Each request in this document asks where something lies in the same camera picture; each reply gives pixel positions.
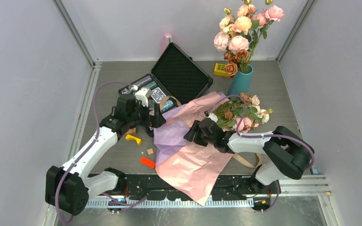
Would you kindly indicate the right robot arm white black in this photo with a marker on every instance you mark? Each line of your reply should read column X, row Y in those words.
column 289, row 155

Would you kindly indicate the yellow perforated block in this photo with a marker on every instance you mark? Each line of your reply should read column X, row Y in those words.
column 219, row 70

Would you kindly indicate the black open poker case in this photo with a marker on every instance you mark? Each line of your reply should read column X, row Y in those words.
column 177, row 75

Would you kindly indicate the yellow arch block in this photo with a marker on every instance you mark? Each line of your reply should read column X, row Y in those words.
column 130, row 137

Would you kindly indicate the teal vase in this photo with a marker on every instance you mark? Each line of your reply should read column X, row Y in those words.
column 241, row 82

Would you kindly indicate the pink rose bouquet in vase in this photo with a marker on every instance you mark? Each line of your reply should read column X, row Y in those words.
column 239, row 34

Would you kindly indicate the orange rectangular block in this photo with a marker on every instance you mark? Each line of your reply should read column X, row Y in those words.
column 147, row 162

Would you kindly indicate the playing card deck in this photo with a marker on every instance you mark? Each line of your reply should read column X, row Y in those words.
column 157, row 95

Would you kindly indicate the pink white bottle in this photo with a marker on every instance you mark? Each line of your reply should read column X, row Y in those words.
column 168, row 39

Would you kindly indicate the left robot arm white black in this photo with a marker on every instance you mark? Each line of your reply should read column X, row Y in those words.
column 69, row 186

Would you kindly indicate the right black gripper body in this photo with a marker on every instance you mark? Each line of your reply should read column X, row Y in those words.
column 203, row 140

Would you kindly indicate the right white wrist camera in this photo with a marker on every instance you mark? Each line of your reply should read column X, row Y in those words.
column 211, row 116

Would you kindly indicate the pink wrapping paper sheet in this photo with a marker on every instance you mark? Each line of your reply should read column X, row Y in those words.
column 186, row 166

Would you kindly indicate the tan ribbon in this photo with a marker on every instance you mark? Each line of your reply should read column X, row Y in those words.
column 246, row 160

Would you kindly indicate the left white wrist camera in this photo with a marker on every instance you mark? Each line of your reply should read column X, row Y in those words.
column 142, row 93

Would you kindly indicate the purple flower bouquet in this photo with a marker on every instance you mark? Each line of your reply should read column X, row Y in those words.
column 243, row 112

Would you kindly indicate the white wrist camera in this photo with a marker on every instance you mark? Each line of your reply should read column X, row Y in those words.
column 142, row 93
column 211, row 116

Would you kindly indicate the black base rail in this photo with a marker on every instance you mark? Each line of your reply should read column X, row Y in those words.
column 226, row 188

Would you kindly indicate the wooden arch block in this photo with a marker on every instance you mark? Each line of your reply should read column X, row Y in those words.
column 131, row 131

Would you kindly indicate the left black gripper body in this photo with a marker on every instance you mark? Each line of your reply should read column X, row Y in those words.
column 140, row 114

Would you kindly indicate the small wooden cube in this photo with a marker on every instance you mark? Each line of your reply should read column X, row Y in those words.
column 150, row 151

